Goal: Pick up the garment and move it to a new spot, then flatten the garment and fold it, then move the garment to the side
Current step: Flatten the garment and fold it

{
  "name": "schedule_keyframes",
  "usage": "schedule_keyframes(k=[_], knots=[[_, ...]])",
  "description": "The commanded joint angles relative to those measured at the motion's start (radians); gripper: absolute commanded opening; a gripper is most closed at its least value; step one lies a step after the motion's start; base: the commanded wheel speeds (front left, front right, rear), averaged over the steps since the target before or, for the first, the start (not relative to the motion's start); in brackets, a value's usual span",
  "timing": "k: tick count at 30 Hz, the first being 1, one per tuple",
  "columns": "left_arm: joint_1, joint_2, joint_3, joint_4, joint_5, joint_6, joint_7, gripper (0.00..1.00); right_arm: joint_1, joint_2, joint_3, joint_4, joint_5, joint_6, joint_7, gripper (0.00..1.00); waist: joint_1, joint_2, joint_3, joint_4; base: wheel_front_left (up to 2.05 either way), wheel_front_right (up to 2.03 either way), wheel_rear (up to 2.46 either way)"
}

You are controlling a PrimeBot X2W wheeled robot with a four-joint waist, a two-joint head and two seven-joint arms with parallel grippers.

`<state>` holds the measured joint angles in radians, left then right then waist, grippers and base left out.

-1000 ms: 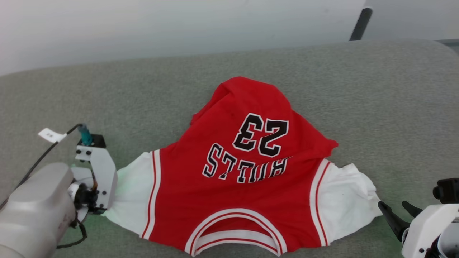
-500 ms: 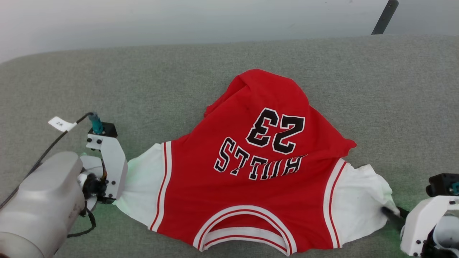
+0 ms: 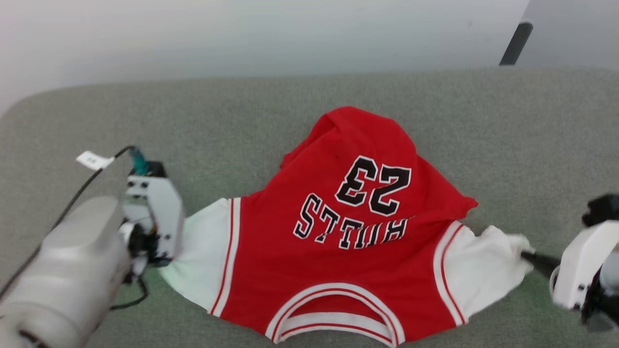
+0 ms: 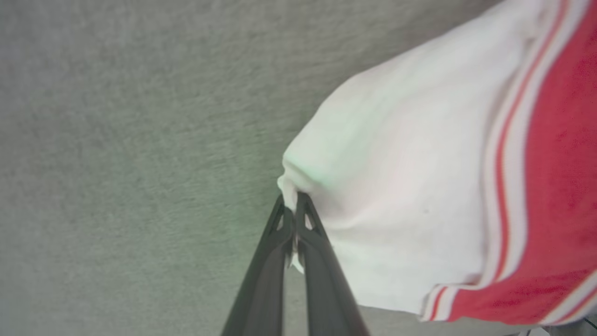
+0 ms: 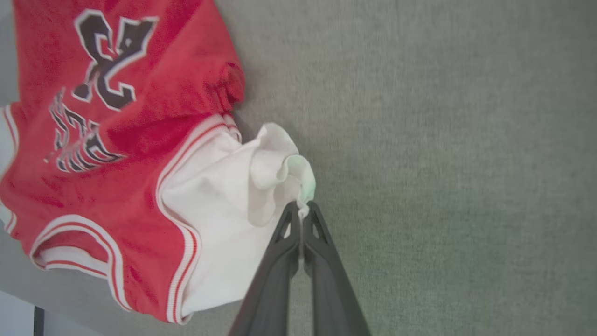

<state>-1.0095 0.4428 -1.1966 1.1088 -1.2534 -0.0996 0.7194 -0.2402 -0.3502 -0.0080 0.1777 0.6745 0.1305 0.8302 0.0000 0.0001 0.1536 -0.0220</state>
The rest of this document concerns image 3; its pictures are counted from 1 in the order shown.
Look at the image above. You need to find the light grey partition panel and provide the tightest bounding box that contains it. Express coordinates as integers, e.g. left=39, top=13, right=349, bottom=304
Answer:
left=513, top=0, right=619, bottom=69

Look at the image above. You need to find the grey fabric sofa seat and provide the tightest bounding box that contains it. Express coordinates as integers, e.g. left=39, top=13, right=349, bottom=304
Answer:
left=0, top=67, right=619, bottom=348

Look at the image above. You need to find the thin black cable loop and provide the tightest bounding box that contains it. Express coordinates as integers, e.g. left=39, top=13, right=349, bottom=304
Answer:
left=109, top=276, right=148, bottom=311

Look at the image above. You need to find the red and white basketball jersey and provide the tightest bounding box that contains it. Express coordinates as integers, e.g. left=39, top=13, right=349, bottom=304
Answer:
left=160, top=106, right=535, bottom=348

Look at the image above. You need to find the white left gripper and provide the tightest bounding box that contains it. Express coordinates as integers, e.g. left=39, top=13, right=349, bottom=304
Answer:
left=123, top=175, right=185, bottom=266

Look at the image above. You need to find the white cable tag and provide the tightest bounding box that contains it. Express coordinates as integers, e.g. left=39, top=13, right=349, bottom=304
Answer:
left=76, top=151, right=115, bottom=171

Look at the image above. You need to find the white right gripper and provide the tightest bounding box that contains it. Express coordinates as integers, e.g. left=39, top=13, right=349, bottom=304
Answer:
left=521, top=221, right=619, bottom=310

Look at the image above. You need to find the black slanted pole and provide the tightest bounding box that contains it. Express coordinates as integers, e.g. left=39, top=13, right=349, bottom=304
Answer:
left=499, top=20, right=533, bottom=66

